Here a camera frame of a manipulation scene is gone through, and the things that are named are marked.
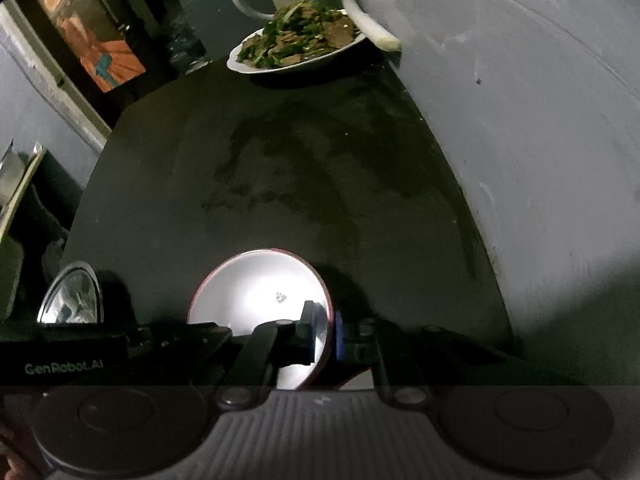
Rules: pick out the orange printed sheet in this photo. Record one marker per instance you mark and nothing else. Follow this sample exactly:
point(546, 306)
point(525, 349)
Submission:
point(95, 45)

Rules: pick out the white ceramic bowl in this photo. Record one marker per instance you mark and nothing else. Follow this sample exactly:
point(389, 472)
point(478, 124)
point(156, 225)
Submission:
point(250, 290)

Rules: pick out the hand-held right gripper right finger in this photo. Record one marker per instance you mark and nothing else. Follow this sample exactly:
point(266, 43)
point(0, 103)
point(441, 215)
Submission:
point(340, 335)

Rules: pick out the wooden side table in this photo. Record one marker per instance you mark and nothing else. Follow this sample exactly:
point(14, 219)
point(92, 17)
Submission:
point(25, 180)

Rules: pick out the grey cabinet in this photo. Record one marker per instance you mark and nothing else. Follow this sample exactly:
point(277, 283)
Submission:
point(215, 25)

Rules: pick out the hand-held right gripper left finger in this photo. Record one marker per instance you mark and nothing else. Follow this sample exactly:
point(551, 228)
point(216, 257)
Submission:
point(307, 332)

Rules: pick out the white plate of stir-fry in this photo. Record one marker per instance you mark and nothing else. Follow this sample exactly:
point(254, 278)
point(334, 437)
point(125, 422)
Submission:
point(295, 35)

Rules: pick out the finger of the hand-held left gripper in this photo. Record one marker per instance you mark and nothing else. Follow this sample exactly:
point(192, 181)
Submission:
point(185, 340)

